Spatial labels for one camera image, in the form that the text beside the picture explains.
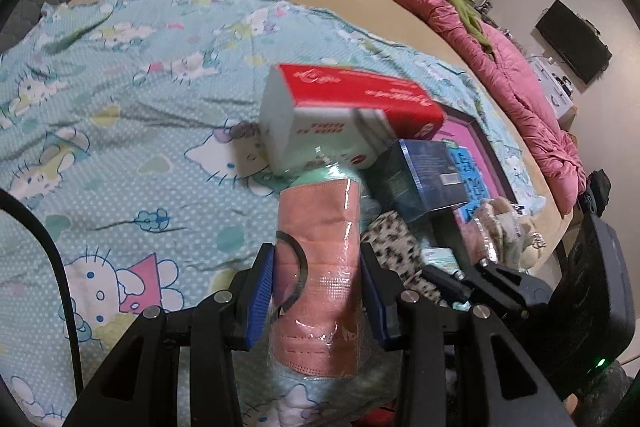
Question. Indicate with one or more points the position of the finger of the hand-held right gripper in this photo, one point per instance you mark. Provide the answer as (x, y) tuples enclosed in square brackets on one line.
[(450, 283)]

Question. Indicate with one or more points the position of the black wall television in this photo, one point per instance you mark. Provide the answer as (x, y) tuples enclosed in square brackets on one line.
[(575, 42)]

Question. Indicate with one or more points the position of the red and white tissue box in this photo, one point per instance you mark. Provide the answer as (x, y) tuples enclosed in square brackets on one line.
[(350, 92)]

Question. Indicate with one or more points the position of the pink picture book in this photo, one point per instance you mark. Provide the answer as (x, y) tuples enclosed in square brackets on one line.
[(467, 177)]

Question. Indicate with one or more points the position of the pink framed board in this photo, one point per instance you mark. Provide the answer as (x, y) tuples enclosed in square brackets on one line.
[(492, 157)]

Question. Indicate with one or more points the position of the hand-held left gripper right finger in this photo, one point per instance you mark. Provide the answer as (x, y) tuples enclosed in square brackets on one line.
[(372, 302)]

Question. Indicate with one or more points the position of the pink face mask pack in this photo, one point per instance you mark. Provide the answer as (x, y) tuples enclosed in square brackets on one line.
[(320, 267)]

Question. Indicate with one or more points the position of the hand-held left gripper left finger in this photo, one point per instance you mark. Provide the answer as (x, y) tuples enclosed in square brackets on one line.
[(260, 297)]

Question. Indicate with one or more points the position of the pale green tissue packet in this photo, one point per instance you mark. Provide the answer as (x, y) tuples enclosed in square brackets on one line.
[(440, 257)]

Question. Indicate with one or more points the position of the green cloth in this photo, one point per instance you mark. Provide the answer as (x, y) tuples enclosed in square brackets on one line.
[(470, 17)]

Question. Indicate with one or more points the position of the leopard print scrunchie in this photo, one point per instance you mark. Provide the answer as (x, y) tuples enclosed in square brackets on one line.
[(395, 252)]

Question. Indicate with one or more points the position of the pink quilt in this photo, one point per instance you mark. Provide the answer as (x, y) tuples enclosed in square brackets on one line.
[(525, 107)]

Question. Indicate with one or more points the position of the printed cartoon blanket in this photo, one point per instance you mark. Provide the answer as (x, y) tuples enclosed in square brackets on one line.
[(125, 132)]

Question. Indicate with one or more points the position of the dark blue box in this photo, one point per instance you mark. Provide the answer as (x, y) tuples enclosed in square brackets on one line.
[(430, 167)]

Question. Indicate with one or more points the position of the mint green round container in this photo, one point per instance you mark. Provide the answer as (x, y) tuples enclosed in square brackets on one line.
[(320, 172)]

